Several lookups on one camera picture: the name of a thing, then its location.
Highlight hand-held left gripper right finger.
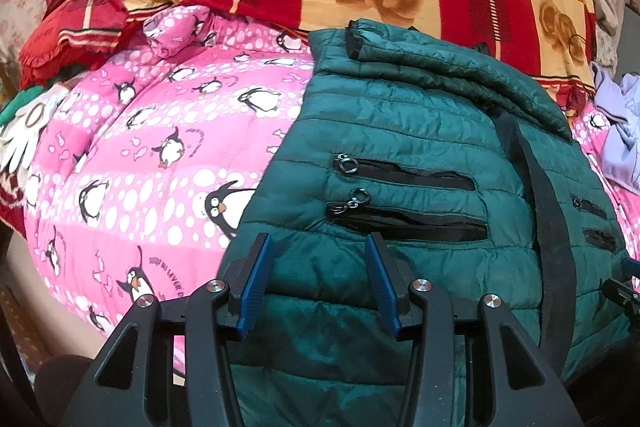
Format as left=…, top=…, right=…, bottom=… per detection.
left=364, top=234, right=567, bottom=427

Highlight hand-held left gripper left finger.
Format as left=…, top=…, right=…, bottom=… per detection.
left=60, top=232, right=276, bottom=427

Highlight green puffer jacket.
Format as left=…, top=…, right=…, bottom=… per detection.
left=217, top=18, right=640, bottom=427

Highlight pale blue garment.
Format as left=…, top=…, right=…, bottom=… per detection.
left=602, top=74, right=640, bottom=188

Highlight lavender fleece garment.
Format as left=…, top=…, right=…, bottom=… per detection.
left=589, top=62, right=640, bottom=195

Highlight pink penguin-print blanket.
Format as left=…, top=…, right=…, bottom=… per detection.
left=0, top=4, right=640, bottom=378

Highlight beige floral cloth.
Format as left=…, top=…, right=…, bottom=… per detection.
left=594, top=7, right=623, bottom=70
left=0, top=0, right=57, bottom=75

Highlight white green patterned cloth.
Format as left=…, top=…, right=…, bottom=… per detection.
left=0, top=86, right=69, bottom=174

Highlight black cable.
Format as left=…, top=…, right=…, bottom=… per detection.
left=564, top=33, right=592, bottom=64

